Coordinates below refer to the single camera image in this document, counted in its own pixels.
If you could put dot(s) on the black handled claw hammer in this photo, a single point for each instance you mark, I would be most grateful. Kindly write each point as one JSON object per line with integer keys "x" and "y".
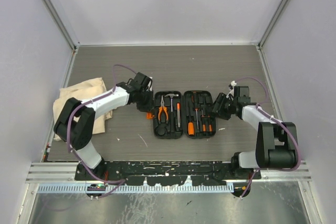
{"x": 172, "y": 118}

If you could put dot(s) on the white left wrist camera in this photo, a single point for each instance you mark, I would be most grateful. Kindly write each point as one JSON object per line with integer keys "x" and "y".
{"x": 149, "y": 87}

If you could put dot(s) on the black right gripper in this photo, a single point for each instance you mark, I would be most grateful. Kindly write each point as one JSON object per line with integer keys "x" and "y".
{"x": 218, "y": 106}

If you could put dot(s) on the orange handled stubby screwdriver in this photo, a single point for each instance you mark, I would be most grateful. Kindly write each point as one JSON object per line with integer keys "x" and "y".
{"x": 190, "y": 129}

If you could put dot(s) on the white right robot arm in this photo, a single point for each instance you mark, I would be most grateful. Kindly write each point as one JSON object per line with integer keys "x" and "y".
{"x": 276, "y": 143}

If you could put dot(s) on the aluminium front rail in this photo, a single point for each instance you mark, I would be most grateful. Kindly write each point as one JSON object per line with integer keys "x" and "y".
{"x": 64, "y": 172}

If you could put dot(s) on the orange small tool piece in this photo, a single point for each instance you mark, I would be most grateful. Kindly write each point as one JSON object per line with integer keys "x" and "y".
{"x": 149, "y": 115}

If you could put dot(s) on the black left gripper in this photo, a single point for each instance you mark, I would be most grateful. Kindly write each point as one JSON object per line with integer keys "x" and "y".
{"x": 149, "y": 106}

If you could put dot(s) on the white slotted cable duct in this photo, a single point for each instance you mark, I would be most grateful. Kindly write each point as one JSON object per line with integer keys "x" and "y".
{"x": 125, "y": 189}

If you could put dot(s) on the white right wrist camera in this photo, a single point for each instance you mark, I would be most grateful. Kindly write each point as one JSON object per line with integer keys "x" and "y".
{"x": 232, "y": 85}

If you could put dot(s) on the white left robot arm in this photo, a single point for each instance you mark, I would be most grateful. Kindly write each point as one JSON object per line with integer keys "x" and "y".
{"x": 75, "y": 123}

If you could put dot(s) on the orange black pliers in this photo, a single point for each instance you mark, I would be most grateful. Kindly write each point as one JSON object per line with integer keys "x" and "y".
{"x": 162, "y": 114}

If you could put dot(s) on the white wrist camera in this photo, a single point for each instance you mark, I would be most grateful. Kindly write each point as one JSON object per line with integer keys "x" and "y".
{"x": 149, "y": 87}
{"x": 232, "y": 85}

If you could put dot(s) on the orange black slim screwdriver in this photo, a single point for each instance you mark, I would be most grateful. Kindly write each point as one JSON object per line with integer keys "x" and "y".
{"x": 210, "y": 129}

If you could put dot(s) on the small black orange screwdriver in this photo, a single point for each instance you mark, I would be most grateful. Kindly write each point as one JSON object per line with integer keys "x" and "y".
{"x": 203, "y": 121}

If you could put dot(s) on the black handled large screwdriver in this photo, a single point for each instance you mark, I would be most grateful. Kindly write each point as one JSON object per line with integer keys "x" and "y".
{"x": 194, "y": 100}

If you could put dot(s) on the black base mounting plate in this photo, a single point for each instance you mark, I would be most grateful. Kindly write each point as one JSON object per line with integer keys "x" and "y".
{"x": 207, "y": 173}

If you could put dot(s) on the black plastic tool case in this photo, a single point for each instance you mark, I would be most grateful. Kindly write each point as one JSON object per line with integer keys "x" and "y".
{"x": 205, "y": 101}

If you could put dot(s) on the orange handled thin pick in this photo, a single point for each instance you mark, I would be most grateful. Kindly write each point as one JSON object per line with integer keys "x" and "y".
{"x": 178, "y": 115}

